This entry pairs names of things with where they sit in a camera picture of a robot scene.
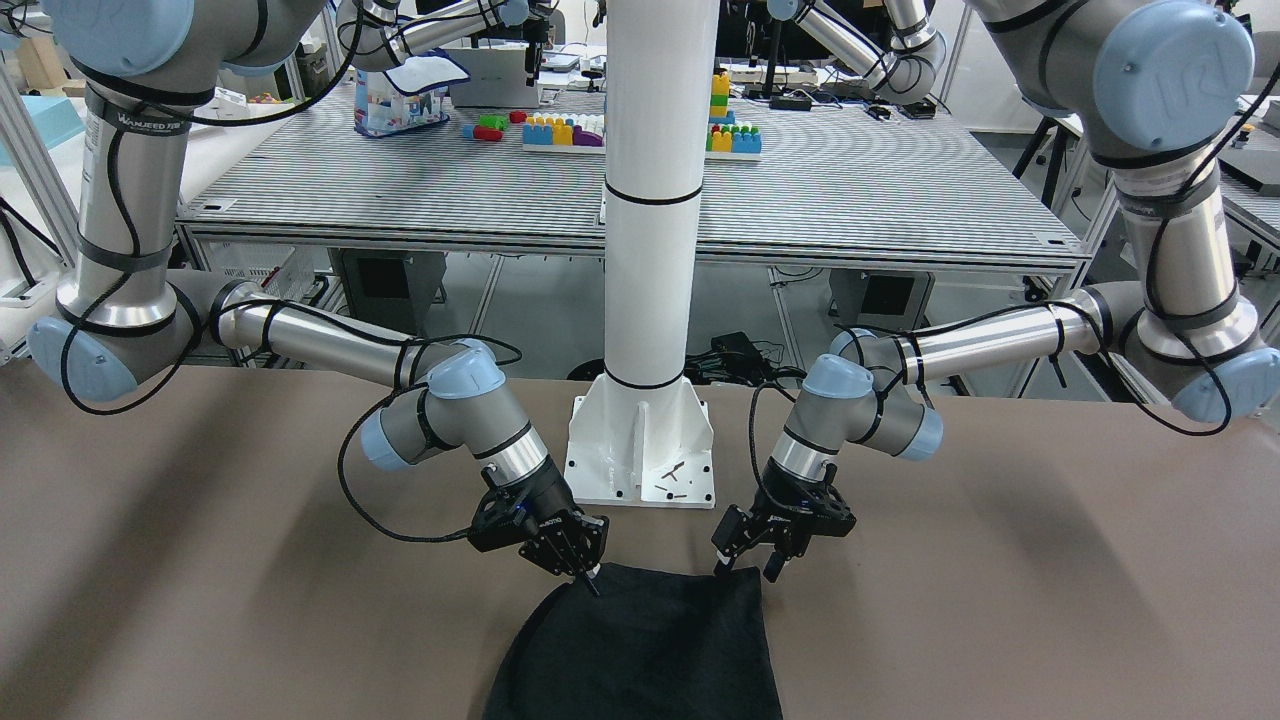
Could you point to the colourful toy block set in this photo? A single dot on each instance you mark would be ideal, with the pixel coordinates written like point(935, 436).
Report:
point(722, 137)

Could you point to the grey control box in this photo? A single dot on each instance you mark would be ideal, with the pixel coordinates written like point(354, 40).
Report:
point(390, 288)
point(886, 299)

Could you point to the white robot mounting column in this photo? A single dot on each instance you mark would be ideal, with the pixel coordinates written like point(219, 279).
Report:
point(641, 436)

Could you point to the blue patterned pouch bag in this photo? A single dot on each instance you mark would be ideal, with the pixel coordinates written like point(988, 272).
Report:
point(407, 97)

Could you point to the striped metal work table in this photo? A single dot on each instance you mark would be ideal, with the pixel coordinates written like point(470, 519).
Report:
point(834, 187)

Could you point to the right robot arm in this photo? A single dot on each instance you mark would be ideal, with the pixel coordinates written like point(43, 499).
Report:
point(124, 316)

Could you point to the black graphic t-shirt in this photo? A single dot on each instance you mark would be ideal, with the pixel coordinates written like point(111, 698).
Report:
point(642, 644)

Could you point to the white plastic crate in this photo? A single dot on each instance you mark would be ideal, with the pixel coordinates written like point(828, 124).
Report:
point(283, 270)

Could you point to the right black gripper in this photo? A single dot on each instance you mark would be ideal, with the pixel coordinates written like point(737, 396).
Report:
point(549, 499)

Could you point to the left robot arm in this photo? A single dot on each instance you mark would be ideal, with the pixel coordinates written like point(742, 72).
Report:
point(1154, 84)

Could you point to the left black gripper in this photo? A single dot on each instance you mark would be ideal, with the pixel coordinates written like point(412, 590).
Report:
point(776, 537)

